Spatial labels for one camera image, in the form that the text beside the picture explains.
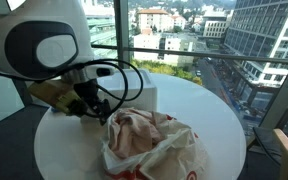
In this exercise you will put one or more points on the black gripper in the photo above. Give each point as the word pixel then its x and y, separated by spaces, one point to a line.
pixel 88 92

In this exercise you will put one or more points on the pink cloth with black strap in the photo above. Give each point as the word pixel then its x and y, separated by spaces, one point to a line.
pixel 133 131

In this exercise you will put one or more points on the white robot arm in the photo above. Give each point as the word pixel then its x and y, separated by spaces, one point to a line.
pixel 44 39

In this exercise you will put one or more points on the round white table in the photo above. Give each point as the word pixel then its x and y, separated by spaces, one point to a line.
pixel 69 148

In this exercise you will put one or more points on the white red plastic bag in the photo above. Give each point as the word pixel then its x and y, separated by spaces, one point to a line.
pixel 180 156

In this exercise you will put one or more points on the wooden chair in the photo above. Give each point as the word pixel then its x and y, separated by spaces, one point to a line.
pixel 274 142

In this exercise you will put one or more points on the yellow wrist camera mount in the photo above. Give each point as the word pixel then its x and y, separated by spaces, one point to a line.
pixel 59 95

